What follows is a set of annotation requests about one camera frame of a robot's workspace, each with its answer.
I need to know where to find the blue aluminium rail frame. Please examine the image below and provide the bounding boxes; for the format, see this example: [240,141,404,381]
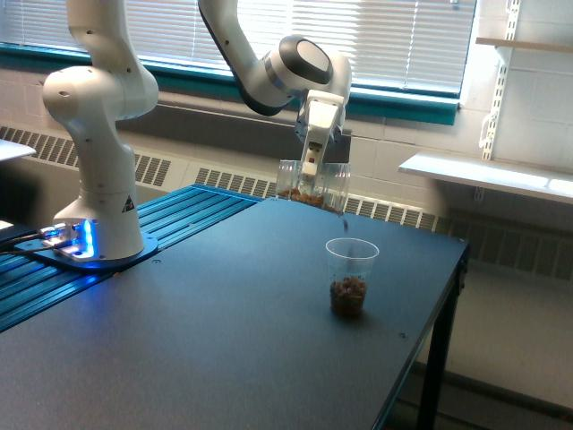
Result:
[1,185,261,331]

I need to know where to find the wooden upper wall shelf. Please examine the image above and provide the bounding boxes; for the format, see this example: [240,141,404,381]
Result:
[475,37,573,54]

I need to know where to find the clear plastic cup on table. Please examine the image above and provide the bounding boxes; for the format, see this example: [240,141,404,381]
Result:
[325,237,380,317]

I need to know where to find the black cables at base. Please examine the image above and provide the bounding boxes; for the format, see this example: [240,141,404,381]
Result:
[0,228,64,255]

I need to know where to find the clear cup with brown pellets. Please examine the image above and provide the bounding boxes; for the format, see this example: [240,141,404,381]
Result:
[276,159,351,214]

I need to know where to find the baseboard radiator heater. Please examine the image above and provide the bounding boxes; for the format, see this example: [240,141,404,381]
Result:
[1,125,572,280]

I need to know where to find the white window blinds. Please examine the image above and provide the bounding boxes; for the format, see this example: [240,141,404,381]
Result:
[0,0,475,94]

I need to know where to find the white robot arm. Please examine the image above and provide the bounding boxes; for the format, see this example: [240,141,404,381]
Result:
[43,1,352,264]

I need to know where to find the black table leg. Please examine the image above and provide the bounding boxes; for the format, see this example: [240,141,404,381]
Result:
[416,261,466,429]

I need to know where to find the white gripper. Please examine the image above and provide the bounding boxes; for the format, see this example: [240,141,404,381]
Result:
[295,90,346,176]

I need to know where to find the white shelf bracket rail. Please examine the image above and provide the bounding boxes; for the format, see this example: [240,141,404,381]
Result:
[475,0,522,161]

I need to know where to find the white desk corner at left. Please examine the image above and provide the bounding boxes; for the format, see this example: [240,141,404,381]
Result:
[0,140,37,161]

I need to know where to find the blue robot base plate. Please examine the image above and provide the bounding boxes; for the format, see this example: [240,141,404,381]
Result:
[28,236,158,272]

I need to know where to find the white lower wall shelf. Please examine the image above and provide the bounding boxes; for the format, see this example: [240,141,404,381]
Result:
[398,151,572,204]

